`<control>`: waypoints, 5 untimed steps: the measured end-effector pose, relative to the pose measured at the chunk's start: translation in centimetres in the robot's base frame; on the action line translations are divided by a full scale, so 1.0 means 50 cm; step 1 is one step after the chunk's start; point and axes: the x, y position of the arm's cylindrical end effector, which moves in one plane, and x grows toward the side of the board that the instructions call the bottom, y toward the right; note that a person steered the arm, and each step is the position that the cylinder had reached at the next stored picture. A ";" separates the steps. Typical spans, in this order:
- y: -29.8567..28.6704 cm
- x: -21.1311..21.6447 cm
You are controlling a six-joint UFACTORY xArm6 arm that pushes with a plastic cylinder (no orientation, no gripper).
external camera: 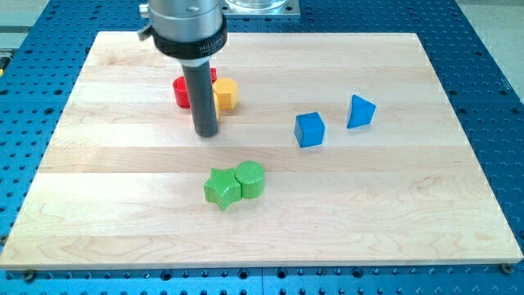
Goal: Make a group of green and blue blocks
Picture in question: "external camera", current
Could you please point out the black tool mounting collar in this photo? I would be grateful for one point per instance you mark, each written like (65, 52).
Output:
(192, 50)

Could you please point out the red block behind rod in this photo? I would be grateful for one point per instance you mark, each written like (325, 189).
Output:
(213, 74)

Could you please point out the green cylinder block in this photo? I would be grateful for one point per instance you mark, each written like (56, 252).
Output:
(250, 175)

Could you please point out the blue cube block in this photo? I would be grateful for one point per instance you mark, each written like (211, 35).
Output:
(309, 129)

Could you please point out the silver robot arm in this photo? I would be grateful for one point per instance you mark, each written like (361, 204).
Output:
(190, 31)

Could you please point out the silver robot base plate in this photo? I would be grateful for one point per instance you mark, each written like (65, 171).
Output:
(261, 9)

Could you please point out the light wooden board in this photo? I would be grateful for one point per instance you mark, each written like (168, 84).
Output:
(121, 183)

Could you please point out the green star block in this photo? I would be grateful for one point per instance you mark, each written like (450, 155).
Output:
(222, 188)

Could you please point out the blue perforated metal table plate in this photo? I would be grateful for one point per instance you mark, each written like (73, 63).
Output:
(45, 67)

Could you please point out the yellow hexagon block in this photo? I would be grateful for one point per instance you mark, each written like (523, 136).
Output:
(226, 90)

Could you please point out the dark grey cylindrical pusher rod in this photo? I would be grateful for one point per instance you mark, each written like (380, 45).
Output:
(201, 97)

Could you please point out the blue triangular prism block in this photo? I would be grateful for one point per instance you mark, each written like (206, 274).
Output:
(360, 112)

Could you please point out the red cylinder block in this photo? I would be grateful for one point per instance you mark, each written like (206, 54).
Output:
(181, 93)

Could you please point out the yellow block behind rod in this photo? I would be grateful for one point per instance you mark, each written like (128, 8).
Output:
(216, 103)

